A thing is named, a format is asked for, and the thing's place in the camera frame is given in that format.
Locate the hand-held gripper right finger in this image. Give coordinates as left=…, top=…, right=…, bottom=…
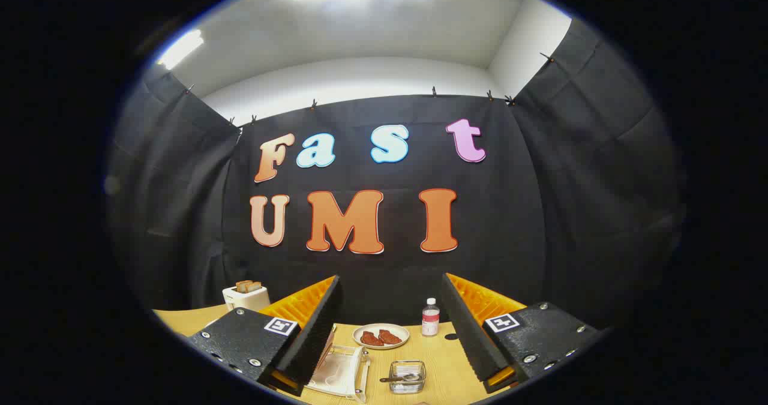
left=442, top=272, right=603, bottom=394

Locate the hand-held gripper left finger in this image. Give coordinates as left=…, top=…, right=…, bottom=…
left=187, top=275, right=343, bottom=397

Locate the white wire dish rack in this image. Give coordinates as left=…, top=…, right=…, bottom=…
left=305, top=344, right=371, bottom=404

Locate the metal wire basket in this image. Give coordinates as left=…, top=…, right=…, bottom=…
left=389, top=360, right=427, bottom=394

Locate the beige plate with meat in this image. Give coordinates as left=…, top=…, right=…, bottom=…
left=352, top=323, right=410, bottom=350

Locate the clear red-labelled water bottle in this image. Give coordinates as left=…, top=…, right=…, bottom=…
left=422, top=298, right=440, bottom=337

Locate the cream toaster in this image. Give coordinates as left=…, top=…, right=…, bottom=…
left=222, top=285, right=271, bottom=313

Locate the black backdrop cloth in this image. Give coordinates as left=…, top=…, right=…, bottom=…
left=107, top=18, right=685, bottom=334

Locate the row of black cloth clips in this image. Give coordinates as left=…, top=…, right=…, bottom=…
left=183, top=51, right=556, bottom=127

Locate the long ceiling light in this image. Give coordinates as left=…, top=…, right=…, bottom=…
left=157, top=30, right=205, bottom=70

